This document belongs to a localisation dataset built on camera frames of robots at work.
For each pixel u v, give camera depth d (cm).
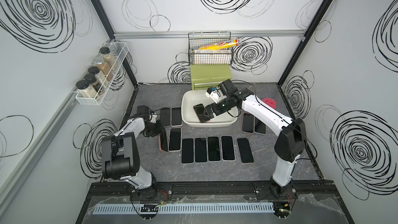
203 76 100
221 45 87
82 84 60
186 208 77
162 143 91
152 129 78
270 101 105
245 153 84
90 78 63
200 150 87
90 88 63
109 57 75
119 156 45
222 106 72
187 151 87
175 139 92
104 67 71
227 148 87
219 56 86
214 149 87
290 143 48
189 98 107
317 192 73
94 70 66
